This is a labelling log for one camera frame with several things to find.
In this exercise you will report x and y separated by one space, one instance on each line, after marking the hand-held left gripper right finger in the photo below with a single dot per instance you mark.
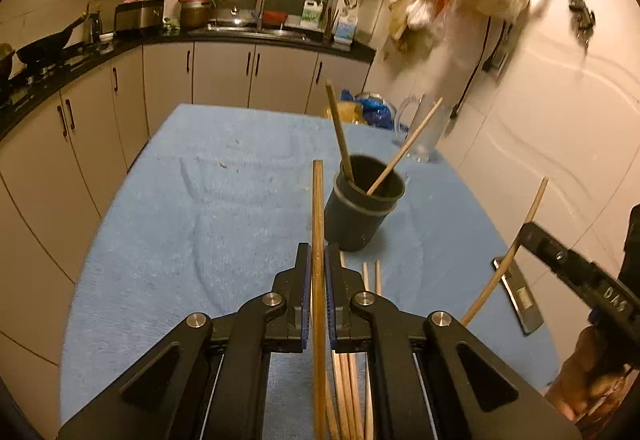
331 300

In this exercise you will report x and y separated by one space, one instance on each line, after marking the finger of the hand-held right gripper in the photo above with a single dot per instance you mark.
565 265

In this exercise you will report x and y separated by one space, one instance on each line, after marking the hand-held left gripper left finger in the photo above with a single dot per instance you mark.
302 300

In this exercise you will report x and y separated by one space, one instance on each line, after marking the wooden chopstick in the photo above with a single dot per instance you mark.
492 282
340 134
405 147
318 220

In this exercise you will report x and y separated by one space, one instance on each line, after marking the dark grey utensil cup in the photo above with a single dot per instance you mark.
360 225

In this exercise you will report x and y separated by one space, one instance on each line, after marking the bunch of wooden chopsticks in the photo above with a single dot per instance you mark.
345 395

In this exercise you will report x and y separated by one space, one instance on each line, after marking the person's right hand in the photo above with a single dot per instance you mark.
575 370

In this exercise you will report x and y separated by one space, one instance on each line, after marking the silver flat rectangular device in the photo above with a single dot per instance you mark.
522 297

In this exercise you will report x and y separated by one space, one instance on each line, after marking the blue towel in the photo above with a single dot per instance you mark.
200 220

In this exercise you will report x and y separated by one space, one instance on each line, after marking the yellow plastic bag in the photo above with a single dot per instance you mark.
348 112

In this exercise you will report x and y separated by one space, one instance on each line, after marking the clear glass mug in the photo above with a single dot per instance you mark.
425 134

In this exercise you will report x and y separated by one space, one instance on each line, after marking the blue plastic bag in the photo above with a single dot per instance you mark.
377 112

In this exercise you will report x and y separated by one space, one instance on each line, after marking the white base cabinets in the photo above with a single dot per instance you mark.
220 74

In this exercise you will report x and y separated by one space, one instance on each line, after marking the steel sink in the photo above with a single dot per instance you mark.
260 33

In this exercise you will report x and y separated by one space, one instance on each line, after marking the blue label detergent bottle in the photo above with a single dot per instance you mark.
346 29

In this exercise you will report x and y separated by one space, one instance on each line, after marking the dark utensil holder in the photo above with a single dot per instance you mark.
330 27

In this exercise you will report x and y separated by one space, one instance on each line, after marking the beige plastic bag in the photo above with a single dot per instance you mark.
402 32

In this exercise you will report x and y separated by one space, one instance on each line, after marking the red bowl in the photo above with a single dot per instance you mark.
274 17

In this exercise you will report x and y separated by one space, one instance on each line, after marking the green label detergent bottle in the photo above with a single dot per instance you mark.
311 15

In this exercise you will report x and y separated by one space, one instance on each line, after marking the steel faucet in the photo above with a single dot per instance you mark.
258 17

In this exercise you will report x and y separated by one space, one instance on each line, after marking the white plastic bag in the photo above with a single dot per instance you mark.
420 14

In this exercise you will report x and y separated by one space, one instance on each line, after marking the glass pot lid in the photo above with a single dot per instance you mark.
232 17

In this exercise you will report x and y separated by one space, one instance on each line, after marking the black kitchen countertop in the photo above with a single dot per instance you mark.
150 41

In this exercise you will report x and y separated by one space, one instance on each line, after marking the green rag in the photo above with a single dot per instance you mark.
171 23

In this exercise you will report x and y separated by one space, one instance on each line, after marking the silver black kitchen appliance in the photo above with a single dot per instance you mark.
137 19

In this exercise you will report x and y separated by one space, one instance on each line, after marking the steel kettle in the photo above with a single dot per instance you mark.
93 29

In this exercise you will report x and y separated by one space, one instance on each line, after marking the black wok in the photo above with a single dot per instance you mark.
42 47

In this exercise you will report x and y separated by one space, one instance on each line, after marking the wall socket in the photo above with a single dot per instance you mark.
500 52

